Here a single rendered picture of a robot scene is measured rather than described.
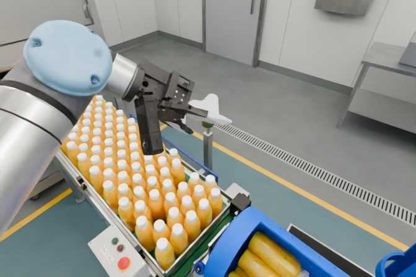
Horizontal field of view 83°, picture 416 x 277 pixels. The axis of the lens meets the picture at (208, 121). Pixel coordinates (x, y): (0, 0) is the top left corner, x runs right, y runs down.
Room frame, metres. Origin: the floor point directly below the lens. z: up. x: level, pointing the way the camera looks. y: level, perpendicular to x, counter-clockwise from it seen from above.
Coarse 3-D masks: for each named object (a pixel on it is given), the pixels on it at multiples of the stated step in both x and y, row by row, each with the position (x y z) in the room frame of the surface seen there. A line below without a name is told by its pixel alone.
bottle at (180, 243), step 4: (172, 232) 0.42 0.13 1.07; (184, 232) 0.43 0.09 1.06; (172, 236) 0.41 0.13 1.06; (176, 236) 0.41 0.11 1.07; (180, 236) 0.41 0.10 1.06; (184, 236) 0.41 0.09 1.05; (172, 240) 0.40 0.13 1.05; (176, 240) 0.40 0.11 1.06; (180, 240) 0.40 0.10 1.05; (184, 240) 0.41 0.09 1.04; (172, 244) 0.40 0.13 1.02; (176, 244) 0.39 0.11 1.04; (180, 244) 0.39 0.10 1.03; (184, 244) 0.40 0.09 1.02; (188, 244) 0.42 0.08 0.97; (176, 248) 0.39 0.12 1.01; (180, 248) 0.39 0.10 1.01; (184, 248) 0.40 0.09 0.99; (176, 252) 0.39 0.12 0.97; (180, 252) 0.39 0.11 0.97; (176, 256) 0.39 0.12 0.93
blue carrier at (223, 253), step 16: (256, 208) 0.46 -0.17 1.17; (240, 224) 0.36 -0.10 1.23; (256, 224) 0.37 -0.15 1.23; (272, 224) 0.38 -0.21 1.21; (224, 240) 0.32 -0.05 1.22; (240, 240) 0.32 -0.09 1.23; (288, 240) 0.33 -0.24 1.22; (224, 256) 0.29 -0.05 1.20; (240, 256) 0.38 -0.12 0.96; (304, 256) 0.34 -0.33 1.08; (320, 256) 0.29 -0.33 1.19; (208, 272) 0.27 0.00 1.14; (224, 272) 0.26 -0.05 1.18; (320, 272) 0.29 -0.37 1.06; (336, 272) 0.24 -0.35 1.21
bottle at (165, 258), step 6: (156, 246) 0.38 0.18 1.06; (168, 246) 0.37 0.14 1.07; (156, 252) 0.36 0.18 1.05; (162, 252) 0.35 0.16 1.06; (168, 252) 0.36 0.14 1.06; (174, 252) 0.38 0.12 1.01; (156, 258) 0.35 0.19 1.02; (162, 258) 0.34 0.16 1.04; (168, 258) 0.35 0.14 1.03; (174, 258) 0.36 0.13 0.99; (162, 264) 0.34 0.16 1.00; (168, 264) 0.34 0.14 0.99; (174, 270) 0.35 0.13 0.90
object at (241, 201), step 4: (236, 196) 0.62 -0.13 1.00; (240, 196) 0.62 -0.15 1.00; (244, 196) 0.62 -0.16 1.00; (232, 200) 0.60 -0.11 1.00; (236, 200) 0.60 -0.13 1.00; (240, 200) 0.60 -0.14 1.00; (244, 200) 0.60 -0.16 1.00; (248, 200) 0.60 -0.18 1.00; (232, 204) 0.58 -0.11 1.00; (236, 204) 0.58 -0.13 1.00; (240, 204) 0.58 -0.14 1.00; (244, 204) 0.58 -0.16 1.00; (248, 204) 0.58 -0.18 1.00; (232, 208) 0.58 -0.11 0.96; (236, 208) 0.57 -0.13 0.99; (240, 208) 0.56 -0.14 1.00; (244, 208) 0.56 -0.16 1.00; (232, 212) 0.58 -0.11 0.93; (236, 212) 0.55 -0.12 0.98; (240, 212) 0.55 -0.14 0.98
